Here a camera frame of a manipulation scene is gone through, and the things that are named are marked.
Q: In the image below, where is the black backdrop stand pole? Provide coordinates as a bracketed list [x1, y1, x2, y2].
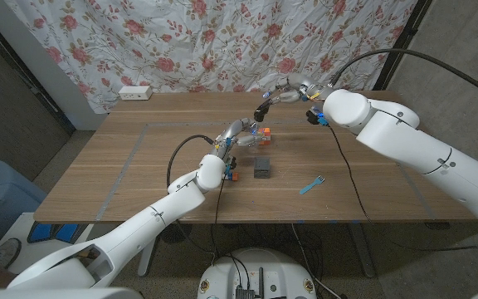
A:
[372, 0, 434, 91]

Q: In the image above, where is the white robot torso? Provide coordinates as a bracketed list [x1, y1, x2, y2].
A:
[197, 248, 318, 299]

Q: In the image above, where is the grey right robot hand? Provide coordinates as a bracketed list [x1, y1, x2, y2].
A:
[262, 73, 335, 105]

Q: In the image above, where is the black trigger sprayer head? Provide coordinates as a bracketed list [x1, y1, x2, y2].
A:
[253, 98, 274, 123]

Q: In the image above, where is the white power strip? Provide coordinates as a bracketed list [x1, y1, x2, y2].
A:
[118, 85, 154, 101]

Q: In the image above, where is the grey shoe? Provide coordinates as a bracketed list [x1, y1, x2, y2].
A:
[0, 237, 22, 269]

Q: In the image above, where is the dark grey cube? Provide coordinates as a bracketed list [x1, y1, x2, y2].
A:
[253, 156, 271, 179]

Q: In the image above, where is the floral print backdrop cloth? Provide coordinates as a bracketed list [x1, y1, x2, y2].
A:
[4, 0, 418, 114]

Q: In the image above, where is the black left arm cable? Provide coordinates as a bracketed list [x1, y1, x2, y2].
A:
[166, 134, 223, 267]

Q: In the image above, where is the round black floor fan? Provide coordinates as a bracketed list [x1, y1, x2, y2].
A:
[162, 223, 193, 245]

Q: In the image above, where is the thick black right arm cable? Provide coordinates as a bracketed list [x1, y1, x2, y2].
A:
[330, 48, 478, 105]

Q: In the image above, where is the white table leg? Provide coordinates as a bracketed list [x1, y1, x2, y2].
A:
[137, 240, 160, 277]
[349, 222, 377, 278]

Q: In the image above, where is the blue plastic fork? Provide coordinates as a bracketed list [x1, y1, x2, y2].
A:
[299, 175, 326, 195]

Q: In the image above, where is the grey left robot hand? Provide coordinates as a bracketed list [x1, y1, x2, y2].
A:
[213, 117, 265, 159]

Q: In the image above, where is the clear plastic spray bottle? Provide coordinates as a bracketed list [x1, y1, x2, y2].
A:
[242, 120, 265, 149]

